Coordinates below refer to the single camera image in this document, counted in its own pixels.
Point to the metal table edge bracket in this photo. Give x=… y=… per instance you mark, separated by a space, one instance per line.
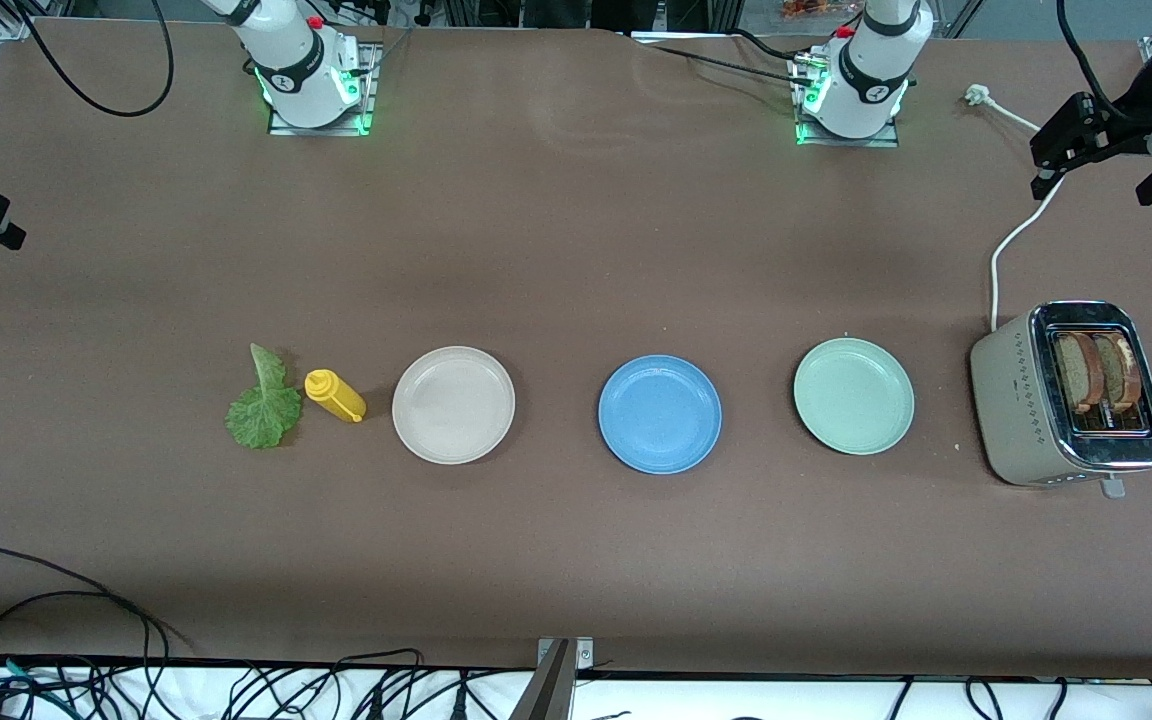
x=584 y=655

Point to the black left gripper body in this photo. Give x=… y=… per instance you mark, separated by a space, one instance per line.
x=1114 y=133

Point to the green lettuce leaf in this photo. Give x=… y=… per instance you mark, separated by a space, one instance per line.
x=261 y=415

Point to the brown bread slice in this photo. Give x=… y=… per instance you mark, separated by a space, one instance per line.
x=1118 y=372
x=1076 y=372

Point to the beige chrome toaster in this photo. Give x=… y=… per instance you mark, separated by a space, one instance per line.
x=1011 y=400

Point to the pale green round plate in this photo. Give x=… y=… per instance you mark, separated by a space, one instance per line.
x=854 y=396

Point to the grey metal strut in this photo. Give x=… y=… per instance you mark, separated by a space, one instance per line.
x=544 y=695

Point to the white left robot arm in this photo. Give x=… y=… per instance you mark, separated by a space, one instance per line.
x=866 y=80

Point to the blue round plate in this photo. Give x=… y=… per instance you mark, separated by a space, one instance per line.
x=660 y=415

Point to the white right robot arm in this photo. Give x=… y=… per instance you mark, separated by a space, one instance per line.
x=286 y=50

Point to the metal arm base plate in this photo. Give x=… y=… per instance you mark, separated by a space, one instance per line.
x=366 y=90
x=841 y=143

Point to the yellow mustard squeeze bottle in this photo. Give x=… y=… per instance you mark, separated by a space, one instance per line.
x=336 y=398

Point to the aluminium frame rail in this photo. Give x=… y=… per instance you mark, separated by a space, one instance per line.
x=14 y=28

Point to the orange packet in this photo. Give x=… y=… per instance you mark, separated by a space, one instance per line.
x=806 y=10

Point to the beige round plate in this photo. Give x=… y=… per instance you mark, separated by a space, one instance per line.
x=453 y=405

